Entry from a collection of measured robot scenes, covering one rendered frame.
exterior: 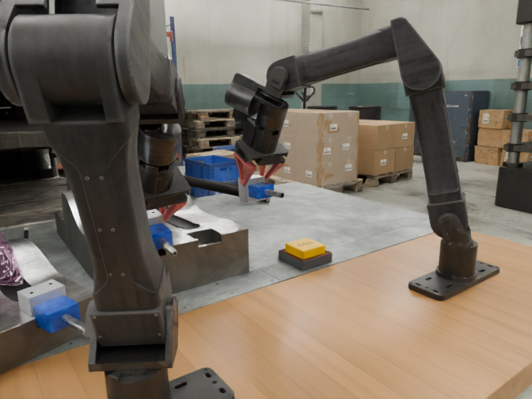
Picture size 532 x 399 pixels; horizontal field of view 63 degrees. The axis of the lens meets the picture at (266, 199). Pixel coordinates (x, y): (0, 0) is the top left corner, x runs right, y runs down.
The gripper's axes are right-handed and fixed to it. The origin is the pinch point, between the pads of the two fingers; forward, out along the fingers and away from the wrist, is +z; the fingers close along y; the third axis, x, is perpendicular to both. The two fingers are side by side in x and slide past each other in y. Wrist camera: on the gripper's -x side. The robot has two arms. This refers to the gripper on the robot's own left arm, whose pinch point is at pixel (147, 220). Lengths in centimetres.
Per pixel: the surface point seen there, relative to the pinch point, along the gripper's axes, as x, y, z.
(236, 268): 8.8, -15.1, 9.6
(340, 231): 5, -50, 16
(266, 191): -3.9, -28.5, 4.3
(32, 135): -69, 5, 34
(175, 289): 8.7, -2.6, 9.7
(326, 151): -195, -293, 196
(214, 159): -285, -218, 267
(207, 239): 1.9, -11.8, 7.4
